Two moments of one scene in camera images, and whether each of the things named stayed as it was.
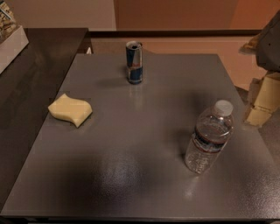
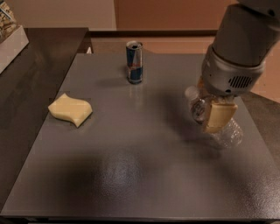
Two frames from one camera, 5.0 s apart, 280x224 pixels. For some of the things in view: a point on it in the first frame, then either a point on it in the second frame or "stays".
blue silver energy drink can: (134, 62) stays
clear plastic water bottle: (213, 129) -> (231, 137)
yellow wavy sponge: (72, 109) stays
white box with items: (13, 38) stays
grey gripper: (269, 48) -> (226, 76)
